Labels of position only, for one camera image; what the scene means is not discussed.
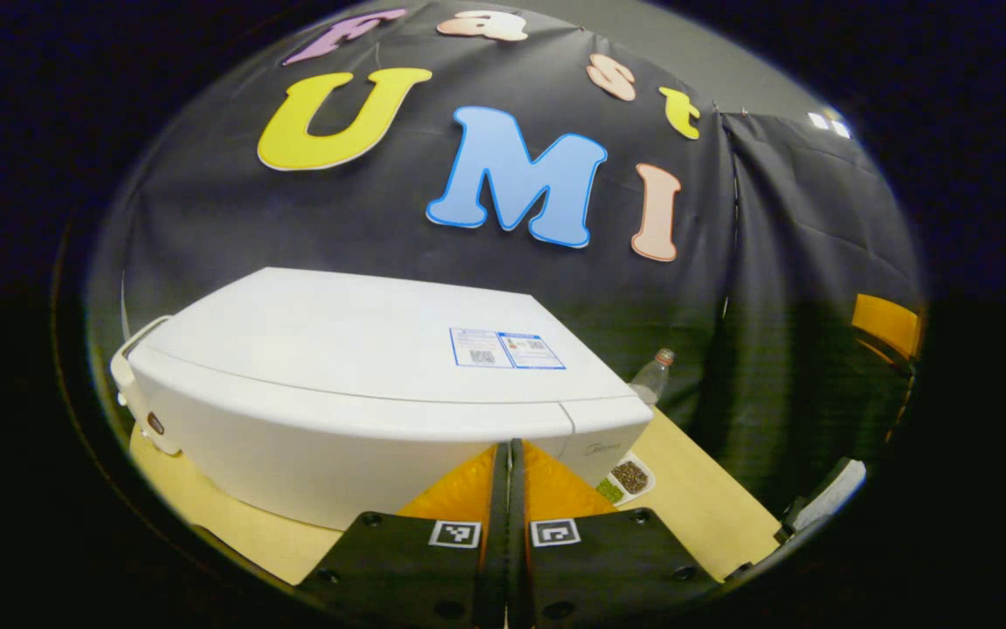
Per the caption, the ceiling light panel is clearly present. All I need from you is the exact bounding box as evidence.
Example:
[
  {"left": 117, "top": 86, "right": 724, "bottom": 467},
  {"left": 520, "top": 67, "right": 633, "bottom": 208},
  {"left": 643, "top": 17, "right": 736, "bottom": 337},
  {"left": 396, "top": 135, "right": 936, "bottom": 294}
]
[{"left": 809, "top": 109, "right": 853, "bottom": 141}]

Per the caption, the black backdrop cloth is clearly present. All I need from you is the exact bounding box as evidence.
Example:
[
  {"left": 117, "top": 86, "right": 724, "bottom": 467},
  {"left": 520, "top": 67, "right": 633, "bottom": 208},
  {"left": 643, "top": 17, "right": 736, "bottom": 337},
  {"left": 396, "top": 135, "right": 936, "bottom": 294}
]
[{"left": 88, "top": 0, "right": 927, "bottom": 516}]

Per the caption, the divided dish of beans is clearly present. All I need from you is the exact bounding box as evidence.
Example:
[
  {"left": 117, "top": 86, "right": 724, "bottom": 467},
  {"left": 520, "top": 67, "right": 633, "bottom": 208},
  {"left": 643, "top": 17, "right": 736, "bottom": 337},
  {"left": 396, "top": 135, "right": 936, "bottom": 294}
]
[{"left": 595, "top": 452, "right": 657, "bottom": 508}]

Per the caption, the white microwave oven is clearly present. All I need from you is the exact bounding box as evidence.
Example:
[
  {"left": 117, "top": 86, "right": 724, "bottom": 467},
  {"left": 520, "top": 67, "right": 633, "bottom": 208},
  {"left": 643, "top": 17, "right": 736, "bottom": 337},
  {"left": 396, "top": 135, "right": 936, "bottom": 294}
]
[{"left": 123, "top": 267, "right": 654, "bottom": 531}]

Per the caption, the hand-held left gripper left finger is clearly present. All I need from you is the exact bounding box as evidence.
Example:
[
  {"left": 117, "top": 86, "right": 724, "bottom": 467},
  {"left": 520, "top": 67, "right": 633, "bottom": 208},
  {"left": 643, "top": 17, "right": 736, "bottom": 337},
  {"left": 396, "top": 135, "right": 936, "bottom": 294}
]
[{"left": 296, "top": 439, "right": 513, "bottom": 629}]

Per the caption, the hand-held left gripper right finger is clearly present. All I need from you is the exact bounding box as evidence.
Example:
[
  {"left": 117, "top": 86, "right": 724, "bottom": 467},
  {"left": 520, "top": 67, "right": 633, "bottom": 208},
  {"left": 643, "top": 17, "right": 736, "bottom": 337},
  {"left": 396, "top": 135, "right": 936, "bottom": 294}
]
[{"left": 510, "top": 439, "right": 723, "bottom": 629}]

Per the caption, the clear plastic bottle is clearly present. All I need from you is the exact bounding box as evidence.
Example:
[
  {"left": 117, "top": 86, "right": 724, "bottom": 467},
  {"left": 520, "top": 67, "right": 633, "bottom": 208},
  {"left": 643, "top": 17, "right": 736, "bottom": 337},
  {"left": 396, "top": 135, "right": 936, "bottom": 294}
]
[{"left": 628, "top": 349, "right": 675, "bottom": 408}]

